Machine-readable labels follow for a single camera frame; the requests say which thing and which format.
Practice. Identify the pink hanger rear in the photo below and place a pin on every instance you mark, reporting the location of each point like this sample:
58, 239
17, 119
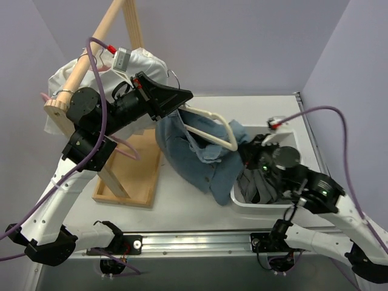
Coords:
103, 60

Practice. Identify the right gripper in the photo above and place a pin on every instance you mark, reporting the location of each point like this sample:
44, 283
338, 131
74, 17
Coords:
253, 150

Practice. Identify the aluminium front rail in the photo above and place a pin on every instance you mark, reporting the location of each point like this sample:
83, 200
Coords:
195, 244

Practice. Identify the cream white garment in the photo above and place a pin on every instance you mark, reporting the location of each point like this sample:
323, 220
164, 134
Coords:
140, 61

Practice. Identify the white plastic basket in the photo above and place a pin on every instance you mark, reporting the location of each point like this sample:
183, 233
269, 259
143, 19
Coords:
255, 209

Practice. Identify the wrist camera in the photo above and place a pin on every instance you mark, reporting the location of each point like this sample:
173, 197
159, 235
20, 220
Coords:
279, 130
120, 63

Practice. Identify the pink hanger front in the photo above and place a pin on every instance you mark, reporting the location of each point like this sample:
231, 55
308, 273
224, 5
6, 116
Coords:
135, 155

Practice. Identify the cream hanger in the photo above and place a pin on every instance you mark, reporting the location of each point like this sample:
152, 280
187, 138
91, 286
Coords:
209, 126

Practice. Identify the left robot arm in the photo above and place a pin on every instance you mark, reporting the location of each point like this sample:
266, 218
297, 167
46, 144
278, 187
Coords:
43, 234

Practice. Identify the pink hanger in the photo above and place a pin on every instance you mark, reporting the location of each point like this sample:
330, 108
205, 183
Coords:
135, 155
103, 60

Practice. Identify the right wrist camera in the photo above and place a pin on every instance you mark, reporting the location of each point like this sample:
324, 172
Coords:
279, 130

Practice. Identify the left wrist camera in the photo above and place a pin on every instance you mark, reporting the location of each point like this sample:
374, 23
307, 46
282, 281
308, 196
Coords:
120, 63

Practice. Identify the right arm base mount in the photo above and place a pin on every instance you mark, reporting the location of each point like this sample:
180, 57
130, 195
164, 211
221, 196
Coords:
273, 254

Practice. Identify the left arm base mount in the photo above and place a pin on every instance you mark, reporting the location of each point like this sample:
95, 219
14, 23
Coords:
124, 247

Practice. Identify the wooden clothes rack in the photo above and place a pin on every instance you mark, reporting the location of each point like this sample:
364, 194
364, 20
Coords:
122, 181

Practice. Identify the grey pleated skirt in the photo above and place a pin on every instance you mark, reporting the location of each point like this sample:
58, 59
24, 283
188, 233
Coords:
256, 190

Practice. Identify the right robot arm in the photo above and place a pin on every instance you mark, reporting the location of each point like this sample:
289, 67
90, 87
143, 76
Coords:
360, 248

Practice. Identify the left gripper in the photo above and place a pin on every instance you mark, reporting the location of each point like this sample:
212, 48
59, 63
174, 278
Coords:
145, 95

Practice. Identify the blue denim garment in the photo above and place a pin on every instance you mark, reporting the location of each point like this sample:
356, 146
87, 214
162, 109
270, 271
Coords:
209, 167

